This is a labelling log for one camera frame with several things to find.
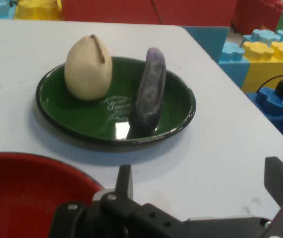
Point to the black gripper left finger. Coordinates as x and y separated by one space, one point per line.
124 181

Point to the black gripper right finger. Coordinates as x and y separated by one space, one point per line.
282 183

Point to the purple toy eggplant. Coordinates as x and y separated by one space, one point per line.
148 99

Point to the green enamel plate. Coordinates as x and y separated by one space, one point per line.
81 116

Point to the dark blue foam building block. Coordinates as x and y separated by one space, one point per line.
272 104

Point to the red plate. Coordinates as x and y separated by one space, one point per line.
32 193

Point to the beige toy potato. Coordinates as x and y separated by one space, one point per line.
86 74

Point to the blue flat foam panel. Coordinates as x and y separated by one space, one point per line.
205 42

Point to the red foam building block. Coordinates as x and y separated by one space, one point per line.
257 15
131 11

